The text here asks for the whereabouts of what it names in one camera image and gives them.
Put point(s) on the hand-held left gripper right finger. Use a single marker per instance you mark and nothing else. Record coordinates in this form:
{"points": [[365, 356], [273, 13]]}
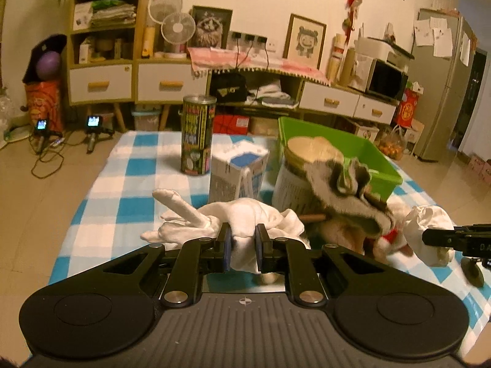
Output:
{"points": [[259, 247]]}

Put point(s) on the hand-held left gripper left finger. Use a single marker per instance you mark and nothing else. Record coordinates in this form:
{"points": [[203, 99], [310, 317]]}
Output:
{"points": [[227, 246]]}

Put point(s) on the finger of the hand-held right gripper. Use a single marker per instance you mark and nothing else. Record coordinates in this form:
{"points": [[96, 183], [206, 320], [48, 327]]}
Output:
{"points": [[441, 239]]}

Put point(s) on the white cloth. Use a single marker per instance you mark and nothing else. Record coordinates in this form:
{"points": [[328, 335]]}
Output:
{"points": [[425, 218]]}

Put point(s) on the white cotton glove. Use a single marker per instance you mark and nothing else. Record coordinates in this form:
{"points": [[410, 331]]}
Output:
{"points": [[245, 214]]}

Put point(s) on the green plastic bin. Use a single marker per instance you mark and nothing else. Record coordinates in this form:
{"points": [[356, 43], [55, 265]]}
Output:
{"points": [[379, 168]]}

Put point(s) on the small santa plush toy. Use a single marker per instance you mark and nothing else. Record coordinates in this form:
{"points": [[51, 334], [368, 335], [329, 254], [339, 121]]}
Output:
{"points": [[391, 239]]}

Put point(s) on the white blue milk carton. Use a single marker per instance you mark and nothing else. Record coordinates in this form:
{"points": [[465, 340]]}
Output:
{"points": [[238, 172]]}

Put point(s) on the glass jar with gold lid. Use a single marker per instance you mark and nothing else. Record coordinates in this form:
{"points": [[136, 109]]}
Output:
{"points": [[295, 168]]}

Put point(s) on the grey plush toy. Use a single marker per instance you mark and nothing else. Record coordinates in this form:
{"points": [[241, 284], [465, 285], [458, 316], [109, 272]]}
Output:
{"points": [[345, 195]]}

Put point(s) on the bag of oranges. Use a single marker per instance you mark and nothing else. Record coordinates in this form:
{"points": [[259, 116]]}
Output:
{"points": [[392, 145]]}

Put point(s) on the blue white checked blanket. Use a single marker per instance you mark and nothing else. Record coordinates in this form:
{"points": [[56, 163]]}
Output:
{"points": [[126, 199]]}

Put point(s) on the tall green drink can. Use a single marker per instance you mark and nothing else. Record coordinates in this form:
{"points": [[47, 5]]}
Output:
{"points": [[197, 134]]}

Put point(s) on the red box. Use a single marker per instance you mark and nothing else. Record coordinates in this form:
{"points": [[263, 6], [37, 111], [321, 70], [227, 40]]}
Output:
{"points": [[230, 124]]}

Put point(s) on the red gift bag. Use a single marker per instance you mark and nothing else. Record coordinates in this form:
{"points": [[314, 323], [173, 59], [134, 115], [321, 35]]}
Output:
{"points": [[407, 109]]}

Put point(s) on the clear plastic storage box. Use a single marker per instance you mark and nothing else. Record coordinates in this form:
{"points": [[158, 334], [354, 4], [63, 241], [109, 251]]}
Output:
{"points": [[146, 120]]}

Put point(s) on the pile of folded clothes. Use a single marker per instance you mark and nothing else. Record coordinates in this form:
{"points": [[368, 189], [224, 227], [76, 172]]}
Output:
{"points": [[274, 94]]}

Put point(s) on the grey refrigerator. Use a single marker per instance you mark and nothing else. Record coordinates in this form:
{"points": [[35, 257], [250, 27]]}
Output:
{"points": [[441, 84]]}

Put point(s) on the black handbag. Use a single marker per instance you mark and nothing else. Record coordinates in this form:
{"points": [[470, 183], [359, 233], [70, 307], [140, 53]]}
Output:
{"points": [[228, 88]]}

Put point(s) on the low wooden drawer cabinet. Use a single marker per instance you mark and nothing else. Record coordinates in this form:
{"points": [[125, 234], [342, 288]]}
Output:
{"points": [[330, 99]]}

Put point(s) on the black microwave oven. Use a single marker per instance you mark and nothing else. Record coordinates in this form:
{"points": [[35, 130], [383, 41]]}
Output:
{"points": [[383, 78]]}

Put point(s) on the pink table runner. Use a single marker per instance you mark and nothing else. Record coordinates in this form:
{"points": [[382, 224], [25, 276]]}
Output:
{"points": [[264, 63]]}

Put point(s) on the cardboard tubes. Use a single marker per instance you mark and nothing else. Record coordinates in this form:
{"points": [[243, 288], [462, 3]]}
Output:
{"points": [[339, 57]]}

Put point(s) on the framed cartoon picture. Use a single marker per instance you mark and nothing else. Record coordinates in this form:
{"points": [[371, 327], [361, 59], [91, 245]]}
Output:
{"points": [[305, 42]]}

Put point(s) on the tall wooden shelf cabinet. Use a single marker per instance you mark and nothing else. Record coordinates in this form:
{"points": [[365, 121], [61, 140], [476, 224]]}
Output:
{"points": [[101, 76]]}

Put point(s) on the framed raccoon picture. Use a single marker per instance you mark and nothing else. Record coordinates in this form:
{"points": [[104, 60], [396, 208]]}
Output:
{"points": [[211, 27]]}

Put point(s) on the small white desk fan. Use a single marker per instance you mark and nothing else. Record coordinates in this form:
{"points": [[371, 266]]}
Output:
{"points": [[177, 28]]}

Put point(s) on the orange printed bag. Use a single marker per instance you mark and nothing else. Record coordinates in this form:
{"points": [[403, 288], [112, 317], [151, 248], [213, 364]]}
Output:
{"points": [[44, 103]]}

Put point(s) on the red hanging decoration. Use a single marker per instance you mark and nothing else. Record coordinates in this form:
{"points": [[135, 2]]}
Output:
{"points": [[355, 0]]}

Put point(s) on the purple ball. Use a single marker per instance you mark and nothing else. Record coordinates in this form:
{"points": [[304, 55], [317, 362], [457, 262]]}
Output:
{"points": [[48, 64]]}

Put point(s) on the stack of folded cloths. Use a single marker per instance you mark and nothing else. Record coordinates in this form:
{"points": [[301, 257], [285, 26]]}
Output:
{"points": [[113, 13]]}

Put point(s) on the white box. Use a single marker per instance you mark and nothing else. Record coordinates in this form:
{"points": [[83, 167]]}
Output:
{"points": [[82, 16]]}

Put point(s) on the black bag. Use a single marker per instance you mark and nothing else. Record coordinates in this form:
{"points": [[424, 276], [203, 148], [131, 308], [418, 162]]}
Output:
{"points": [[44, 44]]}

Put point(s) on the handheld camera with lit screen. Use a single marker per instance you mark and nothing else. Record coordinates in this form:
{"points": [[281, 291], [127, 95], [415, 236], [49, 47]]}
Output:
{"points": [[41, 125], [93, 122]]}

